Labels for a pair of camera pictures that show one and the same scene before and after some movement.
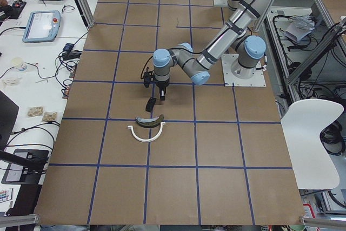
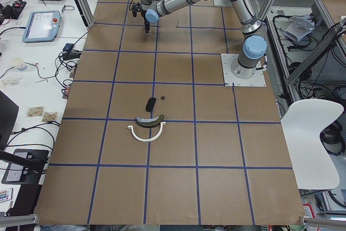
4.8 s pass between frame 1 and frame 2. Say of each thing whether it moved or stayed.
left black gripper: moved
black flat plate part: stayed
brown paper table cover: stayed
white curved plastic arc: stayed
